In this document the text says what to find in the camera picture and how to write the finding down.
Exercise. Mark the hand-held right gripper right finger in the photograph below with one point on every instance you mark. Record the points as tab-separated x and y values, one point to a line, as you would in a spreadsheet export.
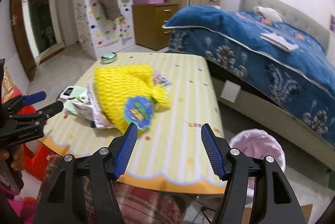
213	153

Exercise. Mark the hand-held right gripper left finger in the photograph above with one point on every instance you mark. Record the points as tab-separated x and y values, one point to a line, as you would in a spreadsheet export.
128	150

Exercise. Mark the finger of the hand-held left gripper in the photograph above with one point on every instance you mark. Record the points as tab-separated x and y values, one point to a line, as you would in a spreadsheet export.
35	97
49	110

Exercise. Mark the white printed carton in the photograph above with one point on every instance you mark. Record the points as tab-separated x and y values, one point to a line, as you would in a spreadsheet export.
85	106

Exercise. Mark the paper leaflets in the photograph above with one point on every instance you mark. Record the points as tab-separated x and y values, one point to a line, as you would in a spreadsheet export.
102	119

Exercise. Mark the pink-lined trash bin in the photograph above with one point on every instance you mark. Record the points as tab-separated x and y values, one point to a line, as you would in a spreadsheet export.
261	145

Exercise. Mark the yellow foam net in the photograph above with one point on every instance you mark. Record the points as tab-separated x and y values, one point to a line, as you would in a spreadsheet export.
123	90

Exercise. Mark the colourful printed wrapper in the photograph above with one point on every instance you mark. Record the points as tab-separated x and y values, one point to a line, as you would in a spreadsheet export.
161	79

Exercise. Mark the person's left hand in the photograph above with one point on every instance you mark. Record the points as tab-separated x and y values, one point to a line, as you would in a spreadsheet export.
17	161

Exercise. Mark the white portable charger device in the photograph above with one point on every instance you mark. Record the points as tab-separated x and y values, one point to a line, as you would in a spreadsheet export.
68	90

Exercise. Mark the gold woven basket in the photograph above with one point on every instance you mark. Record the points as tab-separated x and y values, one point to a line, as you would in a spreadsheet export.
7	80

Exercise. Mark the red plastic stool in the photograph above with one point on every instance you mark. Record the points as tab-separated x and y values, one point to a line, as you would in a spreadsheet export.
39	163

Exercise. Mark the person's plaid pants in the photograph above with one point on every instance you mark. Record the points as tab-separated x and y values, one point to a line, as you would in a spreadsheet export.
146	203

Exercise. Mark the brown wooden door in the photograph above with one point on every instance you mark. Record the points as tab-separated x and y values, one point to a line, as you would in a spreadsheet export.
21	38

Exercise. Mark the yellow striped tablecloth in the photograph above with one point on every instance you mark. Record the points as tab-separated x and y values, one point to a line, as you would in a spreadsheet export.
183	98

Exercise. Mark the white toilet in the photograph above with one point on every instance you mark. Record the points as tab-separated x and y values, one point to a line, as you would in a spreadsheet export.
48	35

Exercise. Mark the white paper sheet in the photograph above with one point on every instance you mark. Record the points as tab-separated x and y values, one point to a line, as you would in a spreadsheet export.
230	91

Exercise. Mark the magenta cloth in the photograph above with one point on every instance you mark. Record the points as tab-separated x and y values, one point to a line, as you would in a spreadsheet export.
21	211

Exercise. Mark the green round tin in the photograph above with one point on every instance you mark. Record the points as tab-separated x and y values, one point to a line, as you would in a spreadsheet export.
109	57

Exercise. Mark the white dotted cabinet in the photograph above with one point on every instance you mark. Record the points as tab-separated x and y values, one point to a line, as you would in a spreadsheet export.
104	27

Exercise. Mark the bed with blue blanket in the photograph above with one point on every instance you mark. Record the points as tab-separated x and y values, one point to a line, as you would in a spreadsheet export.
235	38

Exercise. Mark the wooden drawer cabinet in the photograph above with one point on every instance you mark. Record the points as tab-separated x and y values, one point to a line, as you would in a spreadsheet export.
151	25

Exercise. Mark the folded white cloth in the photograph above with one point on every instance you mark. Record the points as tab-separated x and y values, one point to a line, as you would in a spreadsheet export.
278	40

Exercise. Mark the grey plush toy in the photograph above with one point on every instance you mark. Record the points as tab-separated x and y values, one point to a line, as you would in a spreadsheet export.
269	13

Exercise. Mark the grey upholstered bed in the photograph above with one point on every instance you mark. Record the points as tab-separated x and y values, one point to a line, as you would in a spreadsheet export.
261	0

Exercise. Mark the small wall photo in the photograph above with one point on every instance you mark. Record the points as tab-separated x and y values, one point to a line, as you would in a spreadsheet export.
332	23

